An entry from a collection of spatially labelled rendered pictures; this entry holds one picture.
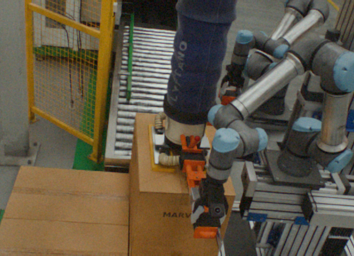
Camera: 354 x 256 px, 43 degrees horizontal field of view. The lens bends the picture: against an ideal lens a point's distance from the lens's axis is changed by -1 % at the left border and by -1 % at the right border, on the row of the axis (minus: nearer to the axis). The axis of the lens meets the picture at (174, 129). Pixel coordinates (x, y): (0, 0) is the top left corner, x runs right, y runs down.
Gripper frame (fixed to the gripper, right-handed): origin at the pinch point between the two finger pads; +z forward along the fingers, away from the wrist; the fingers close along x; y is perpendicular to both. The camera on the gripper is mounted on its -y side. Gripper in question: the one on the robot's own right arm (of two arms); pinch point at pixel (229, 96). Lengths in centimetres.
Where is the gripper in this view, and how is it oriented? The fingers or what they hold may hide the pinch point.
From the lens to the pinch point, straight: 230.3
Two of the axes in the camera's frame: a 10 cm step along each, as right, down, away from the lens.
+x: 9.8, 0.7, 1.6
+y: 1.0, 5.5, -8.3
